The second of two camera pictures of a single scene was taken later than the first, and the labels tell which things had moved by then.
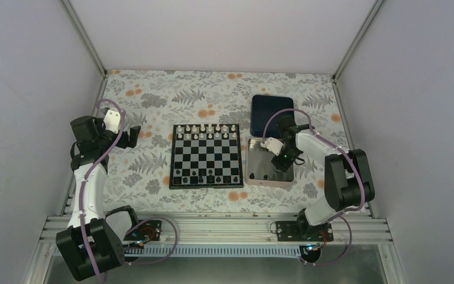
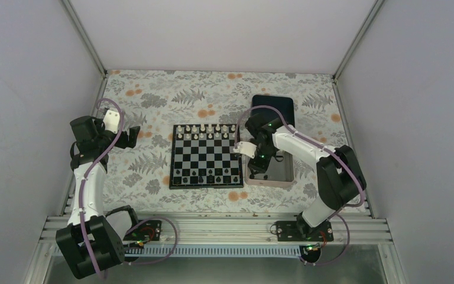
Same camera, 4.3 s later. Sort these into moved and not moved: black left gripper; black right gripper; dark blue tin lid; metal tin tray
Moved: black right gripper
Not moved: metal tin tray; dark blue tin lid; black left gripper
